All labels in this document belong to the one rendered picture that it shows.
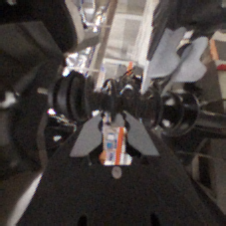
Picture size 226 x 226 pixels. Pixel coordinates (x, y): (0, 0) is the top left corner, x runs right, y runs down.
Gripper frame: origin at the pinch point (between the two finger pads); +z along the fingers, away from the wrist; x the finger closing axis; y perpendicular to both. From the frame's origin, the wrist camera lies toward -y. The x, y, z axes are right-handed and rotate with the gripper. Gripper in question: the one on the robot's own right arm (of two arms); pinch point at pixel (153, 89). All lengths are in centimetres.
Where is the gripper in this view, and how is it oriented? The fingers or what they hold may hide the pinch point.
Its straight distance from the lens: 19.2
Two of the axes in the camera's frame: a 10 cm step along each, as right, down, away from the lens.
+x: 9.8, 0.5, 2.1
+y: 1.3, 6.4, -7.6
